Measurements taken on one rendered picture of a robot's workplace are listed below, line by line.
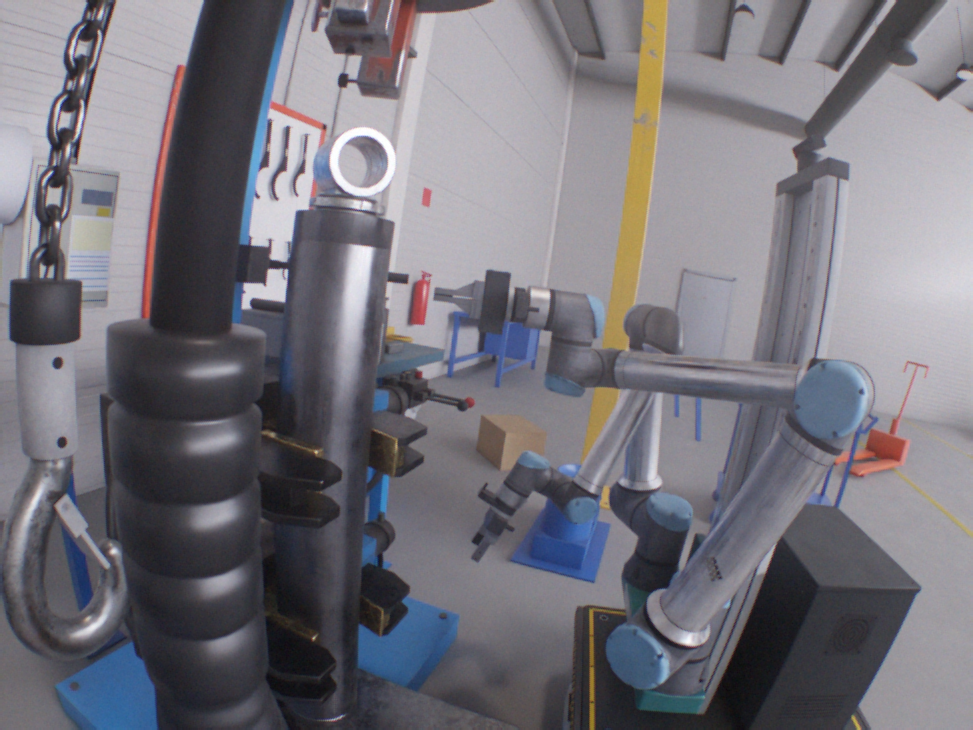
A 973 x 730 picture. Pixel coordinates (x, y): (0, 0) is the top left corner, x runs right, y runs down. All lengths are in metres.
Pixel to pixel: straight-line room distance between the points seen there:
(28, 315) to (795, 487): 0.91
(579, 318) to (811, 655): 1.01
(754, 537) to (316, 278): 0.92
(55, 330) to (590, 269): 11.63
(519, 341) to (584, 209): 4.78
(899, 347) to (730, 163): 5.54
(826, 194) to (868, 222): 11.46
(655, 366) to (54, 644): 1.08
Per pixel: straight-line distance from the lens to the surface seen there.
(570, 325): 1.11
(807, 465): 0.89
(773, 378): 1.04
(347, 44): 1.04
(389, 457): 1.22
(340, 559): 1.24
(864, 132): 13.24
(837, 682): 1.59
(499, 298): 1.10
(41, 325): 0.26
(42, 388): 0.27
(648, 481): 1.75
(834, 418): 0.85
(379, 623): 1.45
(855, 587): 1.39
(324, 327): 1.05
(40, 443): 0.28
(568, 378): 1.12
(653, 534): 1.65
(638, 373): 1.16
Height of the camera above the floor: 1.38
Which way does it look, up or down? 10 degrees down
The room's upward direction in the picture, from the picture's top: 8 degrees clockwise
